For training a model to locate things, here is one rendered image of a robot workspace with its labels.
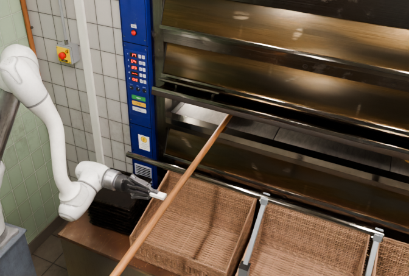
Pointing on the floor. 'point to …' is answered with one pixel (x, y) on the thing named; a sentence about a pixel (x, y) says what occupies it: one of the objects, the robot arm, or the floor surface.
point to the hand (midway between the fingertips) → (157, 194)
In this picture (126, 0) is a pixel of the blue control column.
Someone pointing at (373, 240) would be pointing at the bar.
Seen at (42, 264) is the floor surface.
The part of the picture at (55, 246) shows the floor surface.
